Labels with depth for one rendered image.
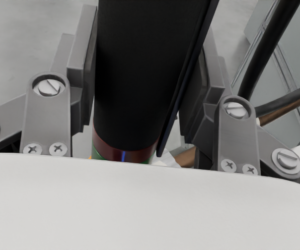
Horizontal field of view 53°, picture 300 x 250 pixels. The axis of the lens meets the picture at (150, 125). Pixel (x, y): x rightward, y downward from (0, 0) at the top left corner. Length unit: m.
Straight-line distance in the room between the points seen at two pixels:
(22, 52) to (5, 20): 0.49
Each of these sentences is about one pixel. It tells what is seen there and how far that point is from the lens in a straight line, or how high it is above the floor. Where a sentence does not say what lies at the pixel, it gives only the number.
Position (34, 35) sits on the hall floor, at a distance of 3.00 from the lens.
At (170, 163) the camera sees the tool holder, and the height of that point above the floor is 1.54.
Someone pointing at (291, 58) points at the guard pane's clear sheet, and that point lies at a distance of 1.44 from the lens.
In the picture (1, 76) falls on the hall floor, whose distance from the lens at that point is 2.62.
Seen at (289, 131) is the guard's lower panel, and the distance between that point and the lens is 1.34.
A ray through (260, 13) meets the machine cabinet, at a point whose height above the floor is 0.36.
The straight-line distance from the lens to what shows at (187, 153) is 0.24.
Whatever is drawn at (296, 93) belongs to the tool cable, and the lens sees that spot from 0.32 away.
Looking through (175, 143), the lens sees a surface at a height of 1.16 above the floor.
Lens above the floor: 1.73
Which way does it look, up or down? 50 degrees down
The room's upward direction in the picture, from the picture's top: 15 degrees clockwise
